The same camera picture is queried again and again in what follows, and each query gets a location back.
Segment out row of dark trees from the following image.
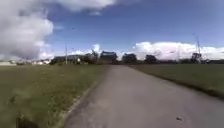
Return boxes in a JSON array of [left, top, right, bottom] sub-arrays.
[[87, 49, 158, 65]]

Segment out grey asphalt path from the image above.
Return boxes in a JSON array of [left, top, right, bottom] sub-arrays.
[[62, 64, 224, 128]]

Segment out low dark building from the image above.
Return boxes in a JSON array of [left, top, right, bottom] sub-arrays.
[[49, 55, 88, 66]]

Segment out thin pole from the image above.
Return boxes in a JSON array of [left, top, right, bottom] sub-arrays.
[[64, 44, 69, 66]]

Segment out green grass field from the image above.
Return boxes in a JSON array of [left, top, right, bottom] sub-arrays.
[[0, 64, 112, 128], [129, 63, 224, 100]]

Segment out pale low buildings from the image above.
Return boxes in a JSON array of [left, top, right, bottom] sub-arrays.
[[0, 59, 52, 67]]

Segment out tall thin mast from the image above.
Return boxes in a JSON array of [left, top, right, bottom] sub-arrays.
[[191, 32, 203, 64]]

